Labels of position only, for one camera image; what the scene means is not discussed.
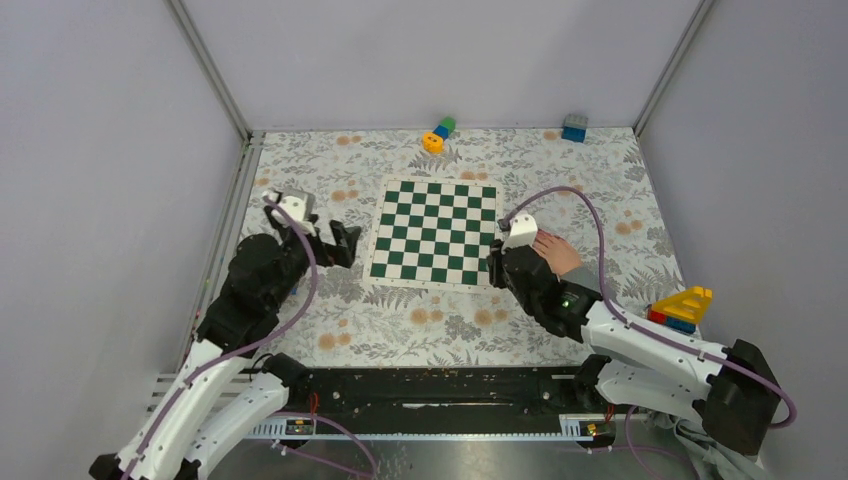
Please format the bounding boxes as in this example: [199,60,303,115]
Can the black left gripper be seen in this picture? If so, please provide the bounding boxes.
[268,206,362,309]

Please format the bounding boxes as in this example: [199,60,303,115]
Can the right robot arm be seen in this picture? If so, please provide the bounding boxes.
[486,240,780,456]

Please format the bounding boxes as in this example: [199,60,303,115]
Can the grey sleeved forearm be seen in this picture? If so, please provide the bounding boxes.
[559,265,604,293]

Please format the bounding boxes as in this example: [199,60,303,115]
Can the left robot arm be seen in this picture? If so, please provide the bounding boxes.
[89,221,362,479]

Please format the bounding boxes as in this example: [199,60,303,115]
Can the person's hand painted nails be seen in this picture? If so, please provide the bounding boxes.
[532,230,583,277]

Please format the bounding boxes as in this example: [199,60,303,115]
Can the green white chessboard mat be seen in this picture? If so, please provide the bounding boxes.
[363,176,503,294]

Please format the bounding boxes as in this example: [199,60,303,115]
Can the floral tablecloth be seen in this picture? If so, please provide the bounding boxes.
[241,128,684,367]

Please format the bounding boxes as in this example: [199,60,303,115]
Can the orange round toy brick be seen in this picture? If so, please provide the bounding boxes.
[421,132,444,154]

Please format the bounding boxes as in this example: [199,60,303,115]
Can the red blue toy brick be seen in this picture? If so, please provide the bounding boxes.
[647,310,697,335]

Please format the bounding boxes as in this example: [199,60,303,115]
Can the blue grey toy brick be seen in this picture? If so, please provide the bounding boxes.
[561,113,589,143]

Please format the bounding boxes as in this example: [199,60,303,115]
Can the blue green toy block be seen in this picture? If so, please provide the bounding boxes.
[432,116,456,140]

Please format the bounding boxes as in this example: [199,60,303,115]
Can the yellow toy piece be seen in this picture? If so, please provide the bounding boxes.
[651,286,713,325]

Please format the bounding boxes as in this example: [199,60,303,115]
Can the grey cloth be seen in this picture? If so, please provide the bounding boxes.
[648,411,774,480]

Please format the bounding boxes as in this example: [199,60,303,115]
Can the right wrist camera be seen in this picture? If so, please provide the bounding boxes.
[498,212,538,252]

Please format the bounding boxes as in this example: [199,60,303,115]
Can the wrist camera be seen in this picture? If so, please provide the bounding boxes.
[261,189,317,236]
[498,212,538,252]

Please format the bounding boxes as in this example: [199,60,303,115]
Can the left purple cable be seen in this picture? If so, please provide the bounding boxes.
[122,195,379,480]

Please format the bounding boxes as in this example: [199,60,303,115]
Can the purple cable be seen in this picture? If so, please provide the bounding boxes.
[122,195,379,480]
[500,186,798,480]

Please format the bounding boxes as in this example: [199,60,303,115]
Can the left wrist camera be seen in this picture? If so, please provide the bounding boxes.
[261,189,317,236]

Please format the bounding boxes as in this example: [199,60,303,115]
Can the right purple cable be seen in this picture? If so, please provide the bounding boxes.
[500,186,798,480]

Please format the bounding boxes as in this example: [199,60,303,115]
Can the aluminium frame rail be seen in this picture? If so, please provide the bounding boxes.
[175,130,267,370]

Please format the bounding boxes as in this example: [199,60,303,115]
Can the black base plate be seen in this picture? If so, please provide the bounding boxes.
[247,366,627,440]

